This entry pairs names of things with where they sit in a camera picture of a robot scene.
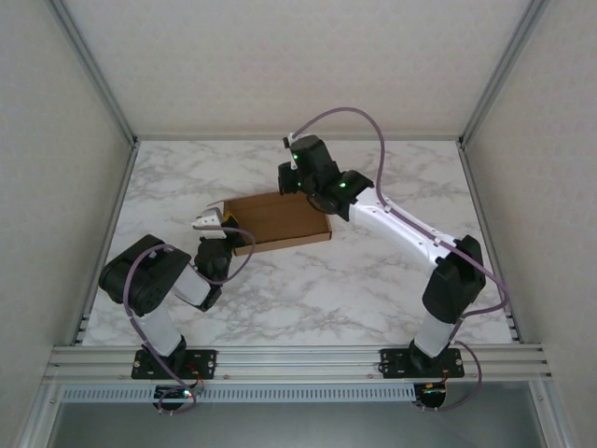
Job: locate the brown cardboard paper box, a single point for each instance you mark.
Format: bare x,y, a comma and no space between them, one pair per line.
280,219

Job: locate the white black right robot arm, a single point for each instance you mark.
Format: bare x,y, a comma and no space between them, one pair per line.
401,224

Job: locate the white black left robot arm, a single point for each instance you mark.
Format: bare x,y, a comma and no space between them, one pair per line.
158,326

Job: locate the small controller circuit board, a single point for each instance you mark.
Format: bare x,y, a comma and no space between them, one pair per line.
175,394
431,394

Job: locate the grey metal panel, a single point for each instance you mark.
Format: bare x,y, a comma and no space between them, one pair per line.
298,427

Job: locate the aluminium table edge rail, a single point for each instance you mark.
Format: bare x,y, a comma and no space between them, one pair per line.
476,196
120,196
210,138

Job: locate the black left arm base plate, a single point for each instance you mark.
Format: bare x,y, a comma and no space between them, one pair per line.
205,364

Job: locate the aluminium mounting rail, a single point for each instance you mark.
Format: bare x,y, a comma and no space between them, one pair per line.
298,364

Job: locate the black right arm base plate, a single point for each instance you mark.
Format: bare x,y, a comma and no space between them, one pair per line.
394,364

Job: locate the aluminium frame post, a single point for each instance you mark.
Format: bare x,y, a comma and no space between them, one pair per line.
557,415
39,410
93,70
502,70

